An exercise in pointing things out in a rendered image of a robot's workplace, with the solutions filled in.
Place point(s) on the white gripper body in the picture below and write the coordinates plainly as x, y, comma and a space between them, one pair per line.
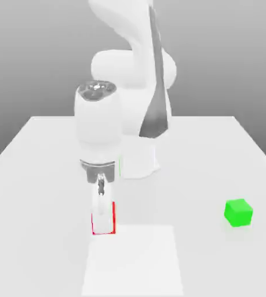
107, 208

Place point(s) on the small red cube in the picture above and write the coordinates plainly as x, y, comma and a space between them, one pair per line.
114, 215

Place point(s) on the small green cube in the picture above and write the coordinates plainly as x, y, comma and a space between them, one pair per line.
238, 213

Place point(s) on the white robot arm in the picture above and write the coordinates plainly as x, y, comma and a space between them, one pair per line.
132, 69

